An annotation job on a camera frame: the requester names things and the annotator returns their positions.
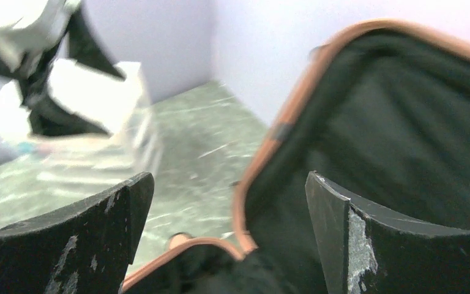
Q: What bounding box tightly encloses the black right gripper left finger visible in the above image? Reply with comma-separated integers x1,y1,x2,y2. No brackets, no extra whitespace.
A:
0,173,154,293

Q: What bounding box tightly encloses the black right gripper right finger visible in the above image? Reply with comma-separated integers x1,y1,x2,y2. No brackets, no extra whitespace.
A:
305,172,470,293

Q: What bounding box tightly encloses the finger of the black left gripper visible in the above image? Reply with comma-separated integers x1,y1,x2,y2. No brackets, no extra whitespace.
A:
66,8,125,80

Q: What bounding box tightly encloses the white plastic drawer organizer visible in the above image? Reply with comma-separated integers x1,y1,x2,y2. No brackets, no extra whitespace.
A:
0,58,165,175

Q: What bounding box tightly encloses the pink hard-shell suitcase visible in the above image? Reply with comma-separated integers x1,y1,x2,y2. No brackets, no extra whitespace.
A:
123,20,470,293

